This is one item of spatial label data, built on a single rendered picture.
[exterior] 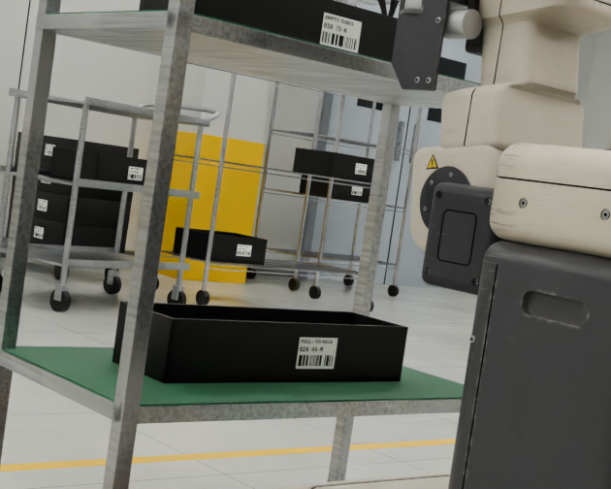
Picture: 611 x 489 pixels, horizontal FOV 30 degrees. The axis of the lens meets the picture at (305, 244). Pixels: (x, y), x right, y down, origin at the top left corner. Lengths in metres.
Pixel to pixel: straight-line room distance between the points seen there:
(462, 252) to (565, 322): 0.24
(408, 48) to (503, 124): 0.21
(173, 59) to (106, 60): 5.59
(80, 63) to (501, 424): 6.00
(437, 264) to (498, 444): 0.29
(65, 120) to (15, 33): 0.60
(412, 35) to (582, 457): 0.74
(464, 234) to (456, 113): 0.24
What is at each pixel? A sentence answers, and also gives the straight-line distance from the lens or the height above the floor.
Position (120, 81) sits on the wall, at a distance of 7.39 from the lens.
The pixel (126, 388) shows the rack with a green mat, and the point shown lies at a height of 0.38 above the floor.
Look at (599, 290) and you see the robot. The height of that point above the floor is 0.65.
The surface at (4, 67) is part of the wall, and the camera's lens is 7.02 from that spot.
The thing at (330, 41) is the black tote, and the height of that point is 0.99.
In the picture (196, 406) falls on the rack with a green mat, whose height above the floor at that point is 0.35.
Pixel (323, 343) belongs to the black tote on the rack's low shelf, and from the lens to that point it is 2.19.
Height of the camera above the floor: 0.73
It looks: 3 degrees down
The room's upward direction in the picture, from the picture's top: 8 degrees clockwise
